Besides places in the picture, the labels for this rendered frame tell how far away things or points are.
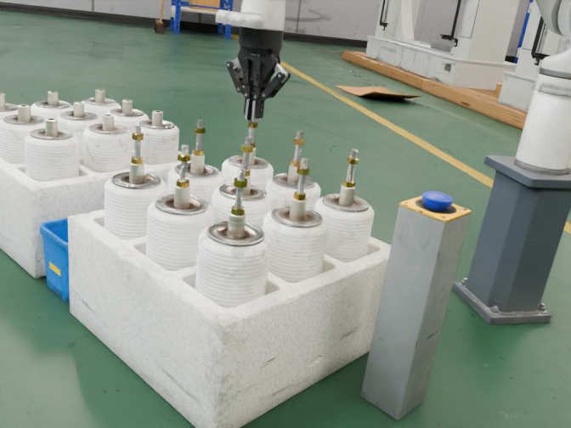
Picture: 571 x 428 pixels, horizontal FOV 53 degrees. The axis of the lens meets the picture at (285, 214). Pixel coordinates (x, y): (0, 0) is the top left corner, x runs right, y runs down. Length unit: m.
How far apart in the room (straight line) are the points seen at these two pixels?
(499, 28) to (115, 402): 3.84
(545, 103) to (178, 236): 0.69
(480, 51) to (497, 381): 3.43
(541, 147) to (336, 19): 6.58
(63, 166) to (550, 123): 0.89
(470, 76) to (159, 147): 3.25
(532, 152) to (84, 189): 0.84
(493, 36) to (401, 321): 3.62
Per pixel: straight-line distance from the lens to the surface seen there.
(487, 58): 4.32
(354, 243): 0.90
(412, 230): 0.76
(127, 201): 0.89
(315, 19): 7.54
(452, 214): 0.76
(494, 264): 1.19
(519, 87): 3.64
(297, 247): 0.80
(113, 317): 0.92
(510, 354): 1.13
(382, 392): 0.88
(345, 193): 0.90
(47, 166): 1.15
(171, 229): 0.80
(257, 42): 0.99
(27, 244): 1.17
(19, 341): 1.00
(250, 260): 0.72
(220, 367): 0.73
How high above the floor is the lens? 0.55
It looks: 21 degrees down
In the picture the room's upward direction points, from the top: 7 degrees clockwise
